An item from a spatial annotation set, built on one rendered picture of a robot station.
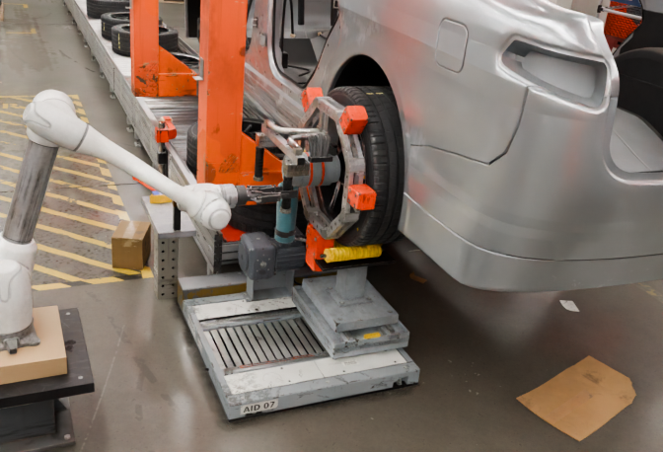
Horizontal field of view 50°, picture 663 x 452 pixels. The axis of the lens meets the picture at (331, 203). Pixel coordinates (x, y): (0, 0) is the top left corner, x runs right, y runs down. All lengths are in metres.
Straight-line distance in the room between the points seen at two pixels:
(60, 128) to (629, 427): 2.45
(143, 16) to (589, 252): 3.49
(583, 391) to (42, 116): 2.42
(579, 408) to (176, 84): 3.32
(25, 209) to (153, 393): 0.89
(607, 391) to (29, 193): 2.48
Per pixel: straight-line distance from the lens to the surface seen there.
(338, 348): 3.06
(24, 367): 2.62
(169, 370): 3.14
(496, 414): 3.12
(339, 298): 3.22
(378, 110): 2.77
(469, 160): 2.27
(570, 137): 2.11
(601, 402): 3.36
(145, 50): 5.03
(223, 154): 3.23
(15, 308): 2.61
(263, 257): 3.25
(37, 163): 2.64
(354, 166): 2.67
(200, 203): 2.42
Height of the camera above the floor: 1.84
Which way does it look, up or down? 22 degrees down
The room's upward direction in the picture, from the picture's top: 6 degrees clockwise
